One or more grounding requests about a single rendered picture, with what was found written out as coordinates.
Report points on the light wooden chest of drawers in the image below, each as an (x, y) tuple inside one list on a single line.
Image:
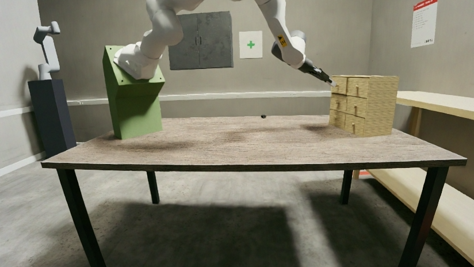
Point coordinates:
[(380, 108)]

